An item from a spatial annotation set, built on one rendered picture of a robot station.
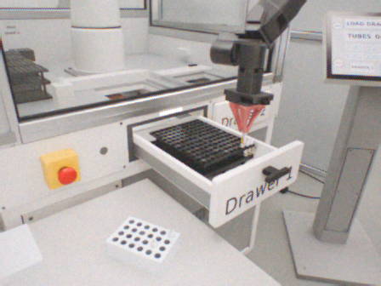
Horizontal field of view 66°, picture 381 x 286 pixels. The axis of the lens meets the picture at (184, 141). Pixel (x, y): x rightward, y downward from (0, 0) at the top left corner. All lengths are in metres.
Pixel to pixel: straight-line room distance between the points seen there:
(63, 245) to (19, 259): 0.08
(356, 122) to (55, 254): 1.31
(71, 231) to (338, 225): 1.44
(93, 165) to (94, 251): 0.23
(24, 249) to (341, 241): 1.60
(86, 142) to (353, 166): 1.28
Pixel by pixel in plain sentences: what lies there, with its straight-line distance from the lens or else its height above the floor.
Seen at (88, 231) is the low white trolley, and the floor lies 0.76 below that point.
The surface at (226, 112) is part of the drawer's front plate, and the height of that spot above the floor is 0.89.
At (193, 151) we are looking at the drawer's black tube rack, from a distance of 0.72.
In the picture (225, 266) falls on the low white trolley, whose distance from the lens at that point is 0.63.
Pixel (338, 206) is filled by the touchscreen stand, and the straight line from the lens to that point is 1.76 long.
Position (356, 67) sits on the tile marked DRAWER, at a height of 1.00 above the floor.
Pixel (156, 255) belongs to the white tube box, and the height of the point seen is 0.79.
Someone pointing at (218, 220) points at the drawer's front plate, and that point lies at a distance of 0.61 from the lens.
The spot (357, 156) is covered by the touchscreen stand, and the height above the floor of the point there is 0.58.
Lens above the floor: 1.23
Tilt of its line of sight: 25 degrees down
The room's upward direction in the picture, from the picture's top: 1 degrees clockwise
